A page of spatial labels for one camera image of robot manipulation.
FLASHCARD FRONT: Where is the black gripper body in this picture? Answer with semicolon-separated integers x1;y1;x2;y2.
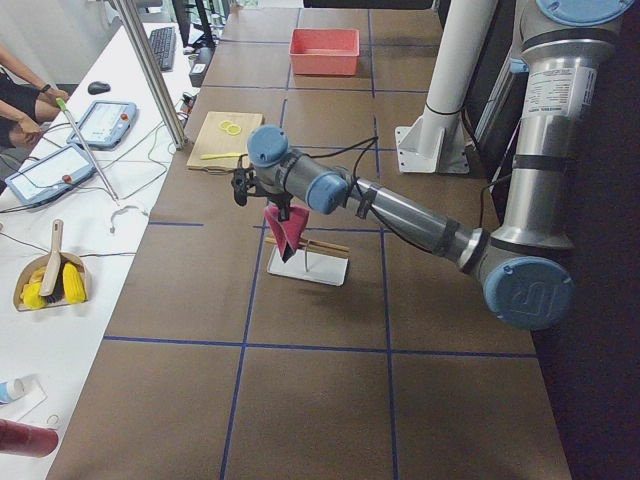
267;192;293;210

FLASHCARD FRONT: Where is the pink microfiber cloth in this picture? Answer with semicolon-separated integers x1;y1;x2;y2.
263;205;310;263

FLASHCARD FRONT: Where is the wooden rack rod one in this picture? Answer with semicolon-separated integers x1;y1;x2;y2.
299;238;350;253

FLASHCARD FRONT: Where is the white towel rack base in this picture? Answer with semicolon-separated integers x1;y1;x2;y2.
267;247;349;286

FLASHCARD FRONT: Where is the yellow plastic knife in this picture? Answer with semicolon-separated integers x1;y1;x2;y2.
200;152;246;160

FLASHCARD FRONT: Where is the bamboo cutting board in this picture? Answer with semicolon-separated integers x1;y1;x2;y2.
186;111;264;175

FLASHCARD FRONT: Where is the pink plastic bin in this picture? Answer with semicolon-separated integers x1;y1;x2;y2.
289;28;360;77

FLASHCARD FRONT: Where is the black power adapter box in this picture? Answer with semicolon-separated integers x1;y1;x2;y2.
189;47;215;87

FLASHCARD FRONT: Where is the teach pendant far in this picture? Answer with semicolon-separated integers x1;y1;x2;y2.
72;100;138;150

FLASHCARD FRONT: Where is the teach pendant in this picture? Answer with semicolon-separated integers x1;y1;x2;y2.
5;145;95;205
72;100;138;150

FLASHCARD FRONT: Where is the black keyboard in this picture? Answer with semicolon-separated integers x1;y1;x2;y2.
149;27;176;72

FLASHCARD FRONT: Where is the black computer mouse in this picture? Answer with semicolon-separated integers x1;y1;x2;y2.
87;81;111;95

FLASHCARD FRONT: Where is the teach pendant near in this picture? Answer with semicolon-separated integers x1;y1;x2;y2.
5;145;95;205

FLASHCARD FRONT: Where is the wooden hand brush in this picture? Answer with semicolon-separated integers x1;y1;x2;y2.
40;219;63;304

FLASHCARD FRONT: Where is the green tipped metal pole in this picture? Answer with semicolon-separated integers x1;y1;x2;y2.
55;97;120;203

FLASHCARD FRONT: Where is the wooden dustpan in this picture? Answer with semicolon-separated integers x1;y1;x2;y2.
14;253;89;311

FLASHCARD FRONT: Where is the seated person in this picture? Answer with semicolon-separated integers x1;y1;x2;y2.
1;46;70;149

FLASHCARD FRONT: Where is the white blue tube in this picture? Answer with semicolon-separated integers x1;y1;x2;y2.
0;378;26;405

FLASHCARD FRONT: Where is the red cylinder bottle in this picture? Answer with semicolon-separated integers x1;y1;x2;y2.
0;419;59;458

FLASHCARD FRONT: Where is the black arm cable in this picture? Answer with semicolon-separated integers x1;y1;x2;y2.
294;134;396;236

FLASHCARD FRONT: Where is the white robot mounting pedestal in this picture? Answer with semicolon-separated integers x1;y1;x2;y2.
395;1;496;174

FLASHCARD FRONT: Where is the aluminium frame post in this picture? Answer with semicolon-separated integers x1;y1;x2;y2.
114;0;187;151

